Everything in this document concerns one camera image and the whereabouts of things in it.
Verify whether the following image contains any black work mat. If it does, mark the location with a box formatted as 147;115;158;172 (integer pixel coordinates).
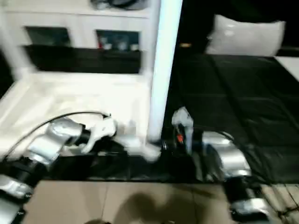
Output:
0;43;299;184

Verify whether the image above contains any white sideboard with glass doors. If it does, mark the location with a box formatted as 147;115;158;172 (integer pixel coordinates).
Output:
0;0;153;51

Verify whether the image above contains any black left wrist camera cable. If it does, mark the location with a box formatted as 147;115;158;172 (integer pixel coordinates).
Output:
1;111;112;162

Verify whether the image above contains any grey rounded bag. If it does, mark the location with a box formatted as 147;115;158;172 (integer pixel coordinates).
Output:
109;0;150;10

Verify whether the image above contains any black furniture with gold label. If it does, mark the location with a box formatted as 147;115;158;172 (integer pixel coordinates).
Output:
177;0;299;56

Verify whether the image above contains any dark clutter pile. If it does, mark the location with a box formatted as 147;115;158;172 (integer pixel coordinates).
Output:
90;0;111;10

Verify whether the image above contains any white flat board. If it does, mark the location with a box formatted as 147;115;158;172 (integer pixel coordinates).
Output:
275;55;299;83

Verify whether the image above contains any white plastic table top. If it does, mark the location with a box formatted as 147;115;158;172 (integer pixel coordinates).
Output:
0;70;162;163

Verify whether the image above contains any white plastic table leg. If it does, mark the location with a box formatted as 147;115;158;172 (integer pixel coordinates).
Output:
139;0;157;78
145;0;185;145
0;13;31;78

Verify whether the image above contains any grey cushion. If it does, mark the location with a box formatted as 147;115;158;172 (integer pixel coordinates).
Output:
205;14;287;57

